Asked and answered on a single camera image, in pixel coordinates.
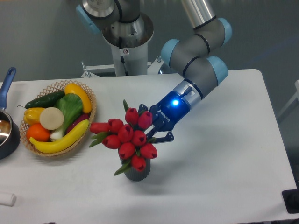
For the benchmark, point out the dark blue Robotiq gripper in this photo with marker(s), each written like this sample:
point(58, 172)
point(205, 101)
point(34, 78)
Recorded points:
point(166, 114)

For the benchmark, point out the red tulip bouquet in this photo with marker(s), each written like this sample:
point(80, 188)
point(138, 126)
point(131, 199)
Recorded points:
point(127, 137)

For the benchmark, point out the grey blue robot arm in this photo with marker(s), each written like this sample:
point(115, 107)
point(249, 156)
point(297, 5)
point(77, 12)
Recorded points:
point(127, 30)

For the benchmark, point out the dark grey ribbed vase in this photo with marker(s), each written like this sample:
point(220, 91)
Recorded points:
point(135, 168)

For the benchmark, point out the purple red eggplant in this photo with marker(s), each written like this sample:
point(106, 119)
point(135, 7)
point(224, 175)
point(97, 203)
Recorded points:
point(79, 119)

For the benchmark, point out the green bok choy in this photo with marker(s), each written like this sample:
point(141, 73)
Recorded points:
point(71, 106)

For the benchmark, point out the yellow banana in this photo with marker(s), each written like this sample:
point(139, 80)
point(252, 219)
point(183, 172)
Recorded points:
point(63, 143)

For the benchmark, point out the yellow squash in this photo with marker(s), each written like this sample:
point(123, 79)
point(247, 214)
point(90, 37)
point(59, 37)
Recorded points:
point(78, 90)

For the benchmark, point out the beige round disc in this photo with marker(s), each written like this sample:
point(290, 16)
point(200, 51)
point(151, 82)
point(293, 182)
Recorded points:
point(51, 118)

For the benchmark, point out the green cucumber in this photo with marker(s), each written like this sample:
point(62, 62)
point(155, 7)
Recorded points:
point(44, 101)

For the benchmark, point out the orange fruit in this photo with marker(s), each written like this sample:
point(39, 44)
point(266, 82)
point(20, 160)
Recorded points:
point(38, 132)

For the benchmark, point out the yellow bell pepper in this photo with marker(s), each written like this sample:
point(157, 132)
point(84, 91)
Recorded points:
point(32, 115)

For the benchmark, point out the white furniture piece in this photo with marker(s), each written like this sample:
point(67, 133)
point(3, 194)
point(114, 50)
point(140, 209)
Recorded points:
point(291, 104)

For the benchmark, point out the black box at edge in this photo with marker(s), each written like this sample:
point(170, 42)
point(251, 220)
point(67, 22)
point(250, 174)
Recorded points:
point(291, 200)

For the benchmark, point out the white cylinder object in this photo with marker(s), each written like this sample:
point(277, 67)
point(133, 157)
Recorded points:
point(7, 199)

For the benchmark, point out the white metal base frame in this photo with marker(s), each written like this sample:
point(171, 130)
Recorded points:
point(156, 67)

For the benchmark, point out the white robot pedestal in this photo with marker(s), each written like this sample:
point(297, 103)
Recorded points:
point(130, 61)

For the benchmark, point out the dark saucepan blue handle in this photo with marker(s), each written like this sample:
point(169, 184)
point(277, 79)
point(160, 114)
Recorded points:
point(9, 131)

